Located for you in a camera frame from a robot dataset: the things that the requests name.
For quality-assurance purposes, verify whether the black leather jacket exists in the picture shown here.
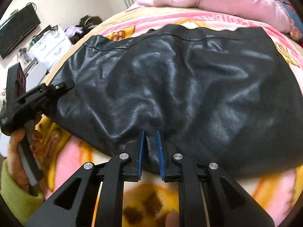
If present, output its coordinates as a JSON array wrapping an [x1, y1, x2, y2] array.
[[45, 24, 303, 176]]

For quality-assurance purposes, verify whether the purple garment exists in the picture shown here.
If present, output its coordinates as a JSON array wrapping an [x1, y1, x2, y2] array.
[[64, 26, 83, 37]]

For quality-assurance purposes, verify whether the person's right hand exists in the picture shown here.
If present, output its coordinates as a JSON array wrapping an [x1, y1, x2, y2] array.
[[164, 210, 180, 227]]

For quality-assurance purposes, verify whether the black flat television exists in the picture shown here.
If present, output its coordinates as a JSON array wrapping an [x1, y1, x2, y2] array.
[[0, 5, 41, 59]]

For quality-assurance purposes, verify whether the white low box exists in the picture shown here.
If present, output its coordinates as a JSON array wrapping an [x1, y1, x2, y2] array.
[[25, 61, 50, 86]]

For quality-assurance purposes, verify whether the pink bear printed blanket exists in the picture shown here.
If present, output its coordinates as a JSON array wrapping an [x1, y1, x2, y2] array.
[[31, 6, 303, 227]]

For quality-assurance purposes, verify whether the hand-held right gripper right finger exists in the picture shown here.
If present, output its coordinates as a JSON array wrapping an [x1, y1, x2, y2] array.
[[156, 131, 275, 227]]

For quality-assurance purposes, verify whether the blue and red cloth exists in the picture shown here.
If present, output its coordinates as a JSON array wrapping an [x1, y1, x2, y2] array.
[[276, 0, 303, 40]]

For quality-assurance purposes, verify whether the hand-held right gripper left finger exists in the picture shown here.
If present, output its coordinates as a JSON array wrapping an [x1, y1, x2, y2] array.
[[26, 130, 146, 227]]

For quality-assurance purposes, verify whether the white drawer cabinet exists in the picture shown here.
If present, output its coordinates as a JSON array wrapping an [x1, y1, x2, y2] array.
[[26, 25, 73, 64]]

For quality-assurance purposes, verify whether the person's left hand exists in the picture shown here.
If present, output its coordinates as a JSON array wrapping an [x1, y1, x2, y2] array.
[[6, 116, 44, 190]]

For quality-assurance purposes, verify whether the dark clothes pile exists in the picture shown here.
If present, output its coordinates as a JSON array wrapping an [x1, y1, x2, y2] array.
[[76, 15, 103, 36]]

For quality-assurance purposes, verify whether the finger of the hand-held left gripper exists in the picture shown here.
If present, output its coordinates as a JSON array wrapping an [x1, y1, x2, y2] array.
[[47, 82, 76, 96]]

